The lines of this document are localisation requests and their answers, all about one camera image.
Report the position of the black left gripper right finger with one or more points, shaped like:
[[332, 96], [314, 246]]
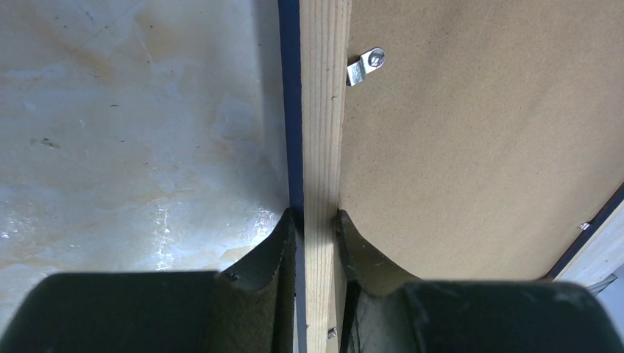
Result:
[[388, 309]]

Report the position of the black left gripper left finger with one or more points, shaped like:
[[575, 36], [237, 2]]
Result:
[[248, 307]]

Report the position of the brown cardboard backing board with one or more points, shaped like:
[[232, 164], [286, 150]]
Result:
[[493, 130]]

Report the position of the wooden picture frame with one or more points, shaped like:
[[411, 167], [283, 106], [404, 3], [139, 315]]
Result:
[[315, 37]]

